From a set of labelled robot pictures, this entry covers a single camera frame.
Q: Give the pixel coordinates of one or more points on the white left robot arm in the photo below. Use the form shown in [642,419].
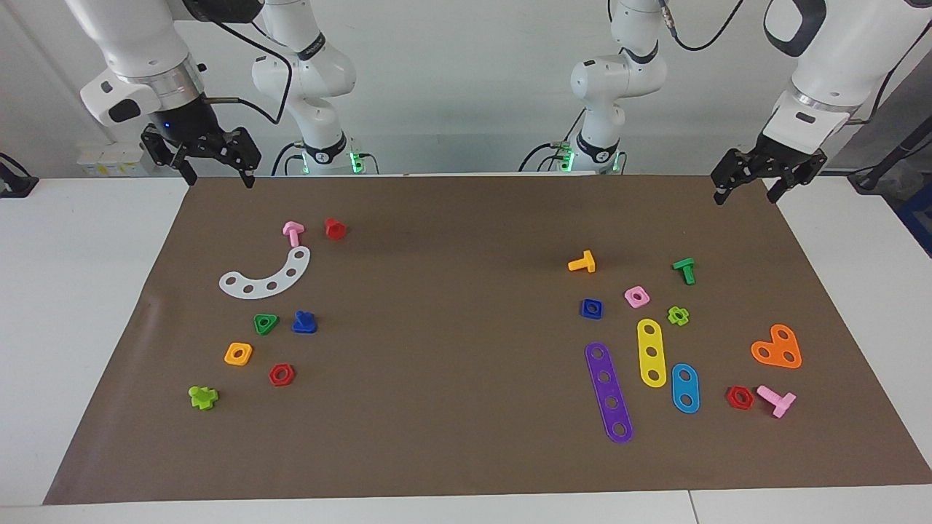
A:
[837,58]

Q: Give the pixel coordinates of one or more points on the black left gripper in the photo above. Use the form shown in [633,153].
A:
[783,160]

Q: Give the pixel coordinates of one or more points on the yellow three-hole strip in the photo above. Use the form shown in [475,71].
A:
[651,342]

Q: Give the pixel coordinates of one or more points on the lime cross-head screw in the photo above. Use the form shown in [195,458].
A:
[202,398]

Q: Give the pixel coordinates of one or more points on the purple four-hole strip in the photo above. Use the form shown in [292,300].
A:
[609,391]

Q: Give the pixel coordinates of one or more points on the orange square nut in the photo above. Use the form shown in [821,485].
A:
[228,358]

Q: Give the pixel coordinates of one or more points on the black clamp mount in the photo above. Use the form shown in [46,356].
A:
[14,182]

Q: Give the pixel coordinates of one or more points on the orange three-hole angled plate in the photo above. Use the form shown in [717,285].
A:
[775,348]

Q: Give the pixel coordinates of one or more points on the white curved perforated strip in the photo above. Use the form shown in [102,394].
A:
[282,279]

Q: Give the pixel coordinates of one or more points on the green triangular nut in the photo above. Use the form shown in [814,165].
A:
[256,319]

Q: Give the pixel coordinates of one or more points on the lime cross-shaped nut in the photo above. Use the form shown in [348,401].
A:
[684,314]

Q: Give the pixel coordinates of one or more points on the black stand pole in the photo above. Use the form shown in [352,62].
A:
[895,156]

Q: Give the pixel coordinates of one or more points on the pink plastic screw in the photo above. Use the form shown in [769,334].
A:
[780,402]
[293,231]

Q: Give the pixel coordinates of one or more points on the red plastic screw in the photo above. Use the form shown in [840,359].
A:
[335,229]

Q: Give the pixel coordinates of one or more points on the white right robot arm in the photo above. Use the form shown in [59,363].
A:
[138,36]

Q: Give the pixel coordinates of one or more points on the green plastic screw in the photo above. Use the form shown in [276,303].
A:
[685,268]

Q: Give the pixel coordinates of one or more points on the pink square nut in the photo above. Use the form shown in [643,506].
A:
[629,300]

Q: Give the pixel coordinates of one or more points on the orange plastic screw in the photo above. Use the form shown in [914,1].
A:
[586,262]

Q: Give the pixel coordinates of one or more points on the red hexagonal nut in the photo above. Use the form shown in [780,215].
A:
[271,375]
[730,399]

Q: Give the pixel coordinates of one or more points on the brown table mat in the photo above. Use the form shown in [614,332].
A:
[466,364]

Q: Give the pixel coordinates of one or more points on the blue crate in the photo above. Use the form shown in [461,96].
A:
[917,218]

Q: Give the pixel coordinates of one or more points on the blue plastic screw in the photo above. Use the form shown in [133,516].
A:
[303,324]

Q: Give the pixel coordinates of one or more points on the blue two-hole strip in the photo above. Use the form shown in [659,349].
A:
[684,388]

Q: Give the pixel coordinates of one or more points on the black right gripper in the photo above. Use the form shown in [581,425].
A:
[182,131]

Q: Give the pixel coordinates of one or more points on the blue square nut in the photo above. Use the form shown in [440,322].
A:
[584,313]

